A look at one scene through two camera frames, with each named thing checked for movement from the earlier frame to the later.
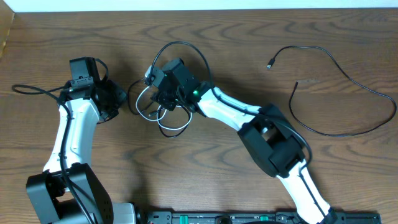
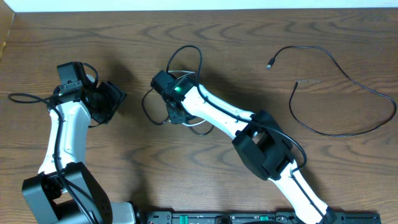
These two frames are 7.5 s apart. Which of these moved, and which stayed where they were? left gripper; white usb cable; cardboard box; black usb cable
Moved: white usb cable
Stayed: black usb cable; cardboard box; left gripper
